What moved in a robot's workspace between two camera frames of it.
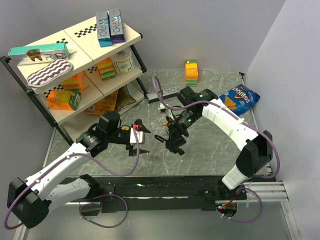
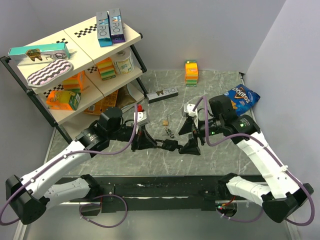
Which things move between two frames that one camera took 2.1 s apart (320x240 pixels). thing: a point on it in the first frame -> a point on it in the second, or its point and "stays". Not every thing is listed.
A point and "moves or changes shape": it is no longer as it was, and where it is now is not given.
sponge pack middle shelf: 106,68 stays
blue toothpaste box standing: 104,29 stays
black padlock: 160,138 moves or changes shape
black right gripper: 175,139 -> 190,147
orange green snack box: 63,100 stays
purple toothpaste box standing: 116,25 stays
